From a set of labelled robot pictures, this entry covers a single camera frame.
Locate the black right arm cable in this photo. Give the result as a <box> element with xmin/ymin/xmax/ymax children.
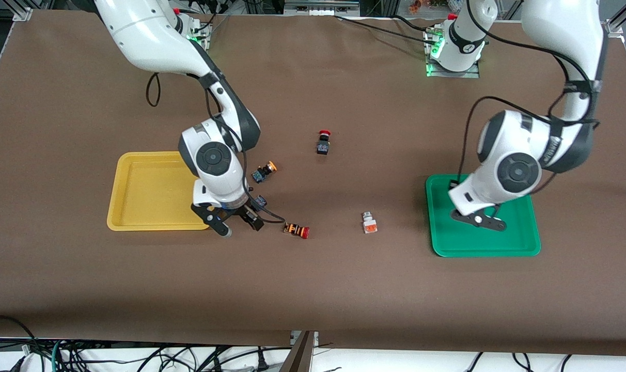
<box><xmin>146</xmin><ymin>72</ymin><xmax>286</xmax><ymax>224</ymax></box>

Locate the black base power cable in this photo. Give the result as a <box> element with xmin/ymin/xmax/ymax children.
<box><xmin>334</xmin><ymin>14</ymin><xmax>437</xmax><ymax>41</ymax></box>

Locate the aluminium frame profile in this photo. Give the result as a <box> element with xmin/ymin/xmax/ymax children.
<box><xmin>11</xmin><ymin>0</ymin><xmax>35</xmax><ymax>22</ymax></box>
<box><xmin>605</xmin><ymin>14</ymin><xmax>626</xmax><ymax>38</ymax></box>

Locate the red button orange striped body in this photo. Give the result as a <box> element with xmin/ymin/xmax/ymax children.
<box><xmin>284</xmin><ymin>222</ymin><xmax>310</xmax><ymax>240</ymax></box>

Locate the grey metal rail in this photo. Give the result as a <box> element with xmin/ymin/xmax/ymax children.
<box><xmin>285</xmin><ymin>0</ymin><xmax>360</xmax><ymax>16</ymax></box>

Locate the green cable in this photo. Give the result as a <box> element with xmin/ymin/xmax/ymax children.
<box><xmin>51</xmin><ymin>339</ymin><xmax>68</xmax><ymax>372</ymax></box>

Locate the green plastic tray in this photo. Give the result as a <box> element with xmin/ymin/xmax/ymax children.
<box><xmin>426</xmin><ymin>174</ymin><xmax>542</xmax><ymax>258</ymax></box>

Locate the yellow plastic tray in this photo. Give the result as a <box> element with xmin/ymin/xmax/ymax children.
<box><xmin>106</xmin><ymin>151</ymin><xmax>220</xmax><ymax>231</ymax></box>

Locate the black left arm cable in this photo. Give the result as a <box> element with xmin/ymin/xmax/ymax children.
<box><xmin>455</xmin><ymin>0</ymin><xmax>600</xmax><ymax>179</ymax></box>

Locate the black cable tangle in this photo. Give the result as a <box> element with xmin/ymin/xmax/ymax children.
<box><xmin>60</xmin><ymin>344</ymin><xmax>293</xmax><ymax>372</ymax></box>

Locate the brown table mat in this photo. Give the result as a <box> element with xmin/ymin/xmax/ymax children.
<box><xmin>0</xmin><ymin>10</ymin><xmax>626</xmax><ymax>357</ymax></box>

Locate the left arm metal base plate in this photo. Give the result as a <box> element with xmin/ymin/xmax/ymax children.
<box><xmin>425</xmin><ymin>27</ymin><xmax>480</xmax><ymax>79</ymax></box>

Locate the black looped cable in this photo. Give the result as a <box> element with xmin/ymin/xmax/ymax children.
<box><xmin>0</xmin><ymin>314</ymin><xmax>40</xmax><ymax>372</ymax></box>

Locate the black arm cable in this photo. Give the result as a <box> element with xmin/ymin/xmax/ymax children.
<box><xmin>146</xmin><ymin>72</ymin><xmax>286</xmax><ymax>224</ymax></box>
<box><xmin>455</xmin><ymin>0</ymin><xmax>600</xmax><ymax>179</ymax></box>

